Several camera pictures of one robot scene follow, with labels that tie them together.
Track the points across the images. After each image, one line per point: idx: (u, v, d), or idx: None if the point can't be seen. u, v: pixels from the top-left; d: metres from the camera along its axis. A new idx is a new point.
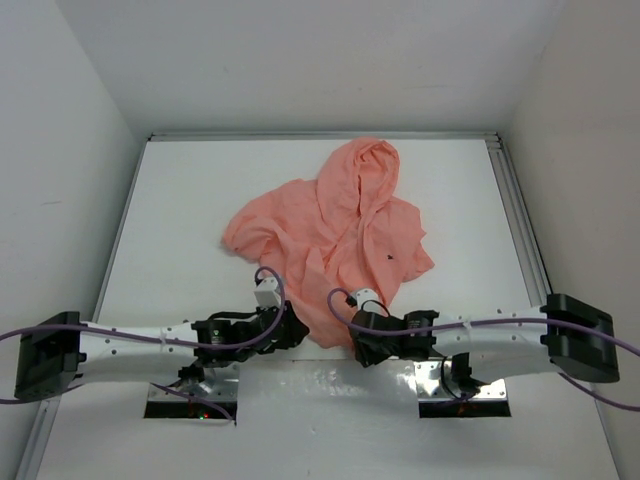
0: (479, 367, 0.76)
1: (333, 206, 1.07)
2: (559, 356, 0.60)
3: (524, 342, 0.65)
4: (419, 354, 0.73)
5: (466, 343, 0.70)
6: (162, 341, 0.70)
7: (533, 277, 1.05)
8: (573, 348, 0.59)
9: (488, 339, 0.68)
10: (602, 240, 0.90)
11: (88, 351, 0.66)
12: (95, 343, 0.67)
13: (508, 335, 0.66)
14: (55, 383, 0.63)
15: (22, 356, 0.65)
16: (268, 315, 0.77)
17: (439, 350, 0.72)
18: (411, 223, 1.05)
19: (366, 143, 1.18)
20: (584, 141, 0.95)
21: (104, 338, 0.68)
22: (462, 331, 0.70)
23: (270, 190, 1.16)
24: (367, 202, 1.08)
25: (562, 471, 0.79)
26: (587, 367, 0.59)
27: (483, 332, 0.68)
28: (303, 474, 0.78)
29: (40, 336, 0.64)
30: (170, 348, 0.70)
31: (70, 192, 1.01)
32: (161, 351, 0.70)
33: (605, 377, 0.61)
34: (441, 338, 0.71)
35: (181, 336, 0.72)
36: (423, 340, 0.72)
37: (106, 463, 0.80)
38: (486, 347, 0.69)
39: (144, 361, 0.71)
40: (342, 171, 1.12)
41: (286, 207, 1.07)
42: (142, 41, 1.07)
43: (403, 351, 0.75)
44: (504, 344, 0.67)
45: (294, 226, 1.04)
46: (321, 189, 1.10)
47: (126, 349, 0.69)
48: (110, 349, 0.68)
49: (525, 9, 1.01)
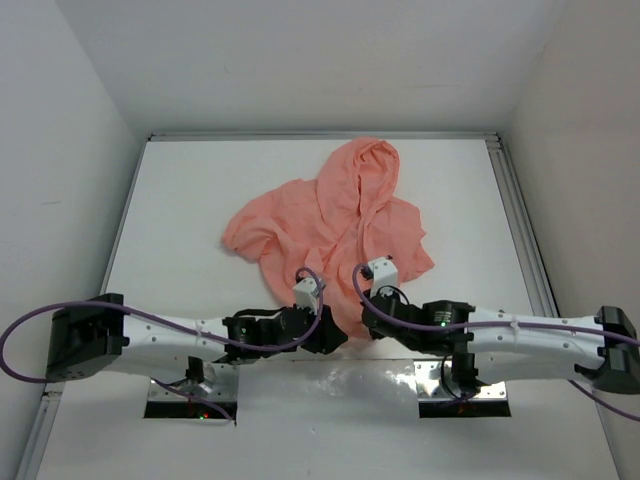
0: (486, 369, 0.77)
1: (333, 206, 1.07)
2: (614, 369, 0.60)
3: (578, 351, 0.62)
4: (444, 347, 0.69)
5: (507, 344, 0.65)
6: (197, 333, 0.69)
7: (536, 286, 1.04)
8: (628, 363, 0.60)
9: (535, 343, 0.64)
10: (602, 238, 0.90)
11: (131, 336, 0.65)
12: (137, 329, 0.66)
13: (560, 342, 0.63)
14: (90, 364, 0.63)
15: (61, 333, 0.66)
16: (292, 315, 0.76)
17: (470, 348, 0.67)
18: (411, 223, 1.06)
19: (366, 143, 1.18)
20: (585, 140, 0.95)
21: (145, 324, 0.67)
22: (506, 332, 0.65)
23: (270, 190, 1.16)
24: (368, 202, 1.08)
25: (561, 471, 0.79)
26: (631, 381, 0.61)
27: (531, 334, 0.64)
28: (303, 473, 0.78)
29: (79, 315, 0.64)
30: (203, 341, 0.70)
31: (70, 192, 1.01)
32: (194, 344, 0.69)
33: (631, 390, 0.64)
34: (478, 335, 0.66)
35: (215, 329, 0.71)
36: (453, 336, 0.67)
37: (105, 462, 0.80)
38: (529, 350, 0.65)
39: (180, 350, 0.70)
40: (342, 171, 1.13)
41: (286, 207, 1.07)
42: (142, 41, 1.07)
43: (424, 344, 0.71)
44: (554, 351, 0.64)
45: (294, 226, 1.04)
46: (320, 189, 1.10)
47: (167, 338, 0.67)
48: (150, 336, 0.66)
49: (525, 9, 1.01)
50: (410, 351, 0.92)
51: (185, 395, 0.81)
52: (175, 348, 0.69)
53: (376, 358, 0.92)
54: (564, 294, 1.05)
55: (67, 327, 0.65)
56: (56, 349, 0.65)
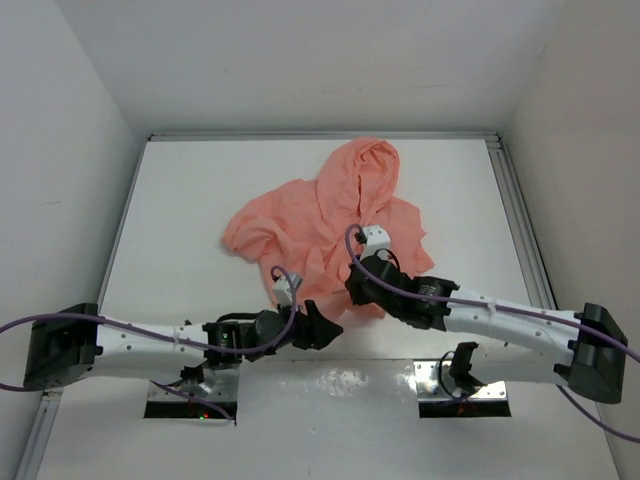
0: (480, 365, 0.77)
1: (333, 206, 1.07)
2: (581, 364, 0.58)
3: (549, 341, 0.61)
4: (423, 319, 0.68)
5: (481, 324, 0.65)
6: (174, 340, 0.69)
7: (536, 286, 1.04)
8: (598, 360, 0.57)
9: (509, 327, 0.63)
10: (602, 237, 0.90)
11: (104, 345, 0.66)
12: (112, 337, 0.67)
13: (532, 330, 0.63)
14: (66, 373, 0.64)
15: (36, 344, 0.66)
16: (269, 320, 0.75)
17: (446, 322, 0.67)
18: (411, 223, 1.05)
19: (365, 143, 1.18)
20: (585, 140, 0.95)
21: (120, 333, 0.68)
22: (483, 312, 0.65)
23: (270, 190, 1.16)
24: (368, 202, 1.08)
25: (561, 471, 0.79)
26: (603, 382, 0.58)
27: (506, 317, 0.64)
28: (303, 473, 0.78)
29: (55, 325, 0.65)
30: (181, 348, 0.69)
31: (70, 192, 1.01)
32: (172, 351, 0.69)
33: (608, 397, 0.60)
34: (455, 311, 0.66)
35: (193, 335, 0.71)
36: (434, 307, 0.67)
37: (105, 462, 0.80)
38: (503, 333, 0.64)
39: (157, 358, 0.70)
40: (342, 171, 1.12)
41: (286, 206, 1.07)
42: (142, 41, 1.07)
43: (405, 313, 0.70)
44: (526, 338, 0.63)
45: (294, 226, 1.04)
46: (320, 189, 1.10)
47: (142, 346, 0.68)
48: (125, 344, 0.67)
49: (526, 8, 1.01)
50: (410, 351, 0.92)
51: (184, 396, 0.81)
52: (152, 356, 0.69)
53: (375, 358, 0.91)
54: (564, 294, 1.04)
55: (42, 336, 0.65)
56: (31, 359, 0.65)
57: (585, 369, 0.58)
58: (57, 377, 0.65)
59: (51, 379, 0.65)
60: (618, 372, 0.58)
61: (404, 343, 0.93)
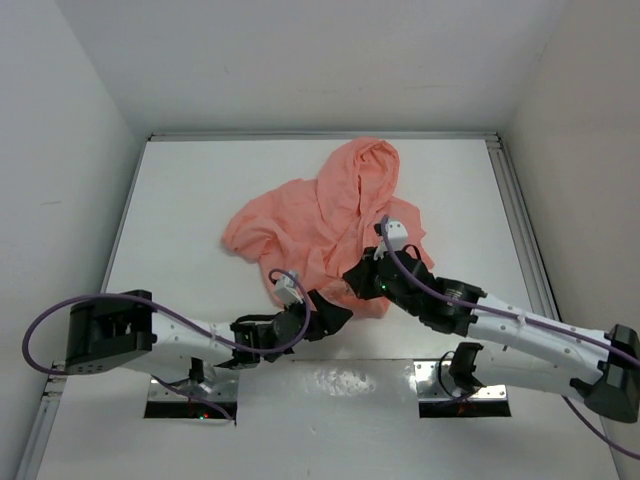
0: (484, 367, 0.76)
1: (333, 206, 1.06)
2: (609, 384, 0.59)
3: (578, 358, 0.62)
4: (444, 323, 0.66)
5: (508, 335, 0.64)
6: (212, 335, 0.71)
7: (536, 286, 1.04)
8: (626, 383, 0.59)
9: (538, 341, 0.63)
10: (602, 236, 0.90)
11: (158, 334, 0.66)
12: (162, 326, 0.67)
13: (562, 347, 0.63)
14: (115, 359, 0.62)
15: (79, 327, 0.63)
16: (286, 320, 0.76)
17: (470, 329, 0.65)
18: (411, 223, 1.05)
19: (365, 143, 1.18)
20: (585, 140, 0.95)
21: (169, 323, 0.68)
22: (513, 324, 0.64)
23: (270, 190, 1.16)
24: (368, 202, 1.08)
25: (561, 472, 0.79)
26: (625, 405, 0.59)
27: (536, 332, 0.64)
28: (303, 473, 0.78)
29: (103, 309, 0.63)
30: (216, 344, 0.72)
31: (70, 192, 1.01)
32: (208, 346, 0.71)
33: (624, 417, 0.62)
34: (482, 319, 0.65)
35: (224, 332, 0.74)
36: (459, 313, 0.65)
37: (104, 462, 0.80)
38: (528, 347, 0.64)
39: (194, 351, 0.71)
40: (342, 171, 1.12)
41: (286, 206, 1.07)
42: (142, 41, 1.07)
43: (426, 314, 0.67)
44: (554, 354, 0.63)
45: (293, 226, 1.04)
46: (321, 189, 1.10)
47: (187, 338, 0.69)
48: (173, 336, 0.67)
49: (525, 9, 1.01)
50: (410, 351, 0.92)
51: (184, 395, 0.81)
52: (191, 348, 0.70)
53: (376, 358, 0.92)
54: (564, 294, 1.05)
55: (85, 321, 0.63)
56: (74, 342, 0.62)
57: (612, 390, 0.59)
58: (100, 363, 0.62)
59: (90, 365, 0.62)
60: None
61: (404, 342, 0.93)
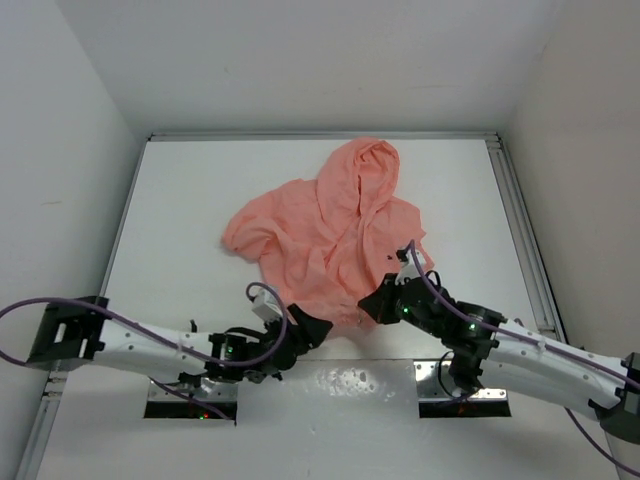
0: (492, 372, 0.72)
1: (333, 206, 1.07)
2: (625, 410, 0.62)
3: (595, 384, 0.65)
4: (467, 347, 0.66)
5: (527, 360, 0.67)
6: (178, 347, 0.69)
7: (536, 286, 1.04)
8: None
9: (557, 367, 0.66)
10: (602, 237, 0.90)
11: (108, 342, 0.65)
12: (115, 334, 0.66)
13: (580, 373, 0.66)
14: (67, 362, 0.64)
15: (47, 326, 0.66)
16: None
17: (492, 354, 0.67)
18: (411, 223, 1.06)
19: (365, 143, 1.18)
20: (585, 141, 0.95)
21: (125, 331, 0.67)
22: (534, 350, 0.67)
23: (270, 190, 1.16)
24: (368, 201, 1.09)
25: (561, 472, 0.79)
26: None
27: (556, 358, 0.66)
28: (303, 473, 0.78)
29: (67, 312, 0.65)
30: (183, 355, 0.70)
31: (70, 192, 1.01)
32: (173, 357, 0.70)
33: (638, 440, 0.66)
34: (503, 344, 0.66)
35: (199, 347, 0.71)
36: (481, 337, 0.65)
37: (104, 463, 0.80)
38: (548, 372, 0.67)
39: (158, 360, 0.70)
40: (342, 171, 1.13)
41: (286, 206, 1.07)
42: (142, 41, 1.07)
43: (450, 335, 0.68)
44: (572, 379, 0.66)
45: (293, 226, 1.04)
46: (321, 189, 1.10)
47: (144, 347, 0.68)
48: (128, 344, 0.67)
49: (525, 10, 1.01)
50: (410, 351, 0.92)
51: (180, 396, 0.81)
52: (152, 358, 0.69)
53: (376, 358, 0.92)
54: (563, 294, 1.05)
55: (53, 320, 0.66)
56: (41, 339, 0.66)
57: (629, 415, 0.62)
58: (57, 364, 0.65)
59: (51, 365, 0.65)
60: None
61: (405, 343, 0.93)
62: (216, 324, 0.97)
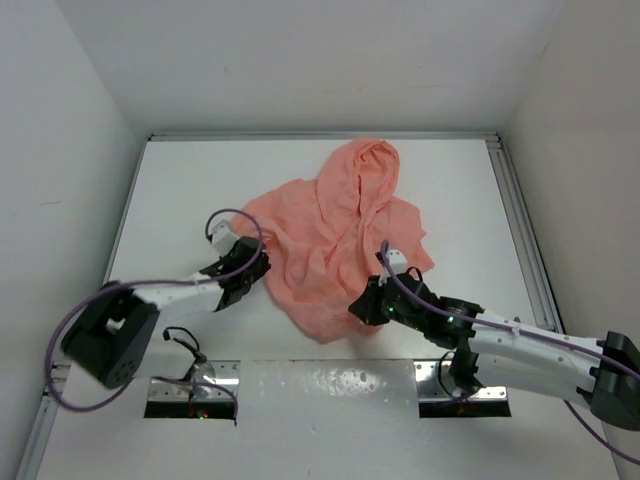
0: (487, 369, 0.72)
1: (333, 206, 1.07)
2: (603, 390, 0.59)
3: (572, 366, 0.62)
4: (448, 339, 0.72)
5: (505, 348, 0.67)
6: (196, 282, 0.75)
7: (536, 286, 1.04)
8: (621, 388, 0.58)
9: (533, 352, 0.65)
10: (602, 237, 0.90)
11: (153, 302, 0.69)
12: (151, 295, 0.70)
13: (555, 356, 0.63)
14: (135, 344, 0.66)
15: (86, 349, 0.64)
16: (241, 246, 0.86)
17: (471, 345, 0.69)
18: (411, 223, 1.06)
19: (366, 143, 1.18)
20: (585, 141, 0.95)
21: (155, 291, 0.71)
22: (507, 336, 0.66)
23: (270, 190, 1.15)
24: (368, 201, 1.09)
25: (562, 472, 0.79)
26: (623, 408, 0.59)
27: (531, 343, 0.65)
28: (303, 473, 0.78)
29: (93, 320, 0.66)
30: (204, 287, 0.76)
31: (70, 192, 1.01)
32: (199, 292, 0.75)
33: (630, 424, 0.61)
34: (480, 334, 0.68)
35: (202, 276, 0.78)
36: (460, 330, 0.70)
37: (103, 462, 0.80)
38: (526, 358, 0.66)
39: (192, 302, 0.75)
40: (343, 171, 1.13)
41: (286, 207, 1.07)
42: (142, 41, 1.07)
43: (432, 329, 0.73)
44: (548, 363, 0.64)
45: (293, 226, 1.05)
46: (320, 189, 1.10)
47: (179, 295, 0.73)
48: (168, 298, 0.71)
49: (525, 10, 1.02)
50: (410, 351, 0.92)
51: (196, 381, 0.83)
52: (185, 304, 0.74)
53: (376, 358, 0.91)
54: (563, 294, 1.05)
55: (87, 339, 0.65)
56: (93, 362, 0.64)
57: (606, 396, 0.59)
58: (127, 357, 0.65)
59: (121, 365, 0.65)
60: None
61: (405, 343, 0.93)
62: (216, 323, 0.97)
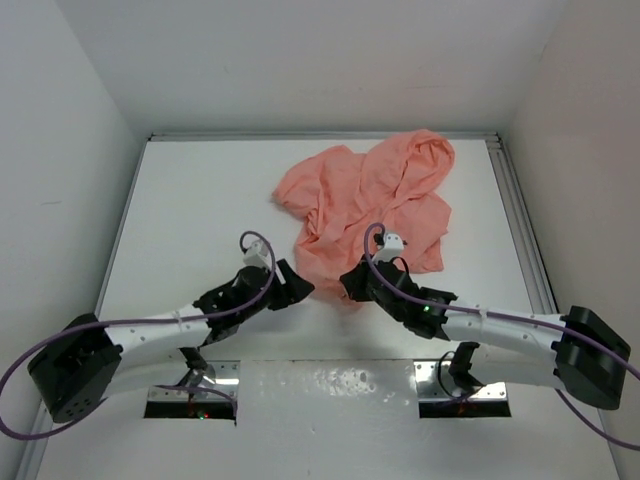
0: (479, 365, 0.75)
1: (374, 180, 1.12)
2: (564, 363, 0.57)
3: (535, 343, 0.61)
4: (425, 329, 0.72)
5: (475, 331, 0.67)
6: (178, 320, 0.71)
7: (536, 286, 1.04)
8: (582, 360, 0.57)
9: (500, 332, 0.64)
10: (603, 237, 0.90)
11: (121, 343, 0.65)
12: (122, 335, 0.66)
13: (520, 334, 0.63)
14: (91, 389, 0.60)
15: (42, 383, 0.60)
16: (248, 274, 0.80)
17: (447, 331, 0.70)
18: (437, 219, 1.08)
19: (427, 135, 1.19)
20: (585, 142, 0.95)
21: (128, 328, 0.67)
22: (474, 318, 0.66)
23: (316, 153, 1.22)
24: (406, 188, 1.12)
25: (563, 473, 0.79)
26: (589, 383, 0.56)
27: (497, 323, 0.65)
28: (303, 473, 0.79)
29: (55, 354, 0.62)
30: (186, 327, 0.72)
31: (70, 192, 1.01)
32: (178, 332, 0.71)
33: (605, 403, 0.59)
34: (451, 320, 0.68)
35: (189, 311, 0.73)
36: (436, 317, 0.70)
37: (103, 462, 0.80)
38: (497, 340, 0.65)
39: (167, 344, 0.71)
40: (393, 152, 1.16)
41: (332, 172, 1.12)
42: (141, 41, 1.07)
43: (411, 319, 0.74)
44: (514, 341, 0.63)
45: (332, 190, 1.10)
46: (366, 164, 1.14)
47: (154, 335, 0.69)
48: (138, 337, 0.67)
49: (524, 11, 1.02)
50: (410, 351, 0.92)
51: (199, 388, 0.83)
52: (163, 342, 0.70)
53: (376, 358, 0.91)
54: (564, 293, 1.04)
55: (44, 373, 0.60)
56: (46, 397, 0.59)
57: (570, 370, 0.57)
58: (82, 400, 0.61)
59: (74, 406, 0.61)
60: (610, 375, 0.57)
61: (405, 342, 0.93)
62: None
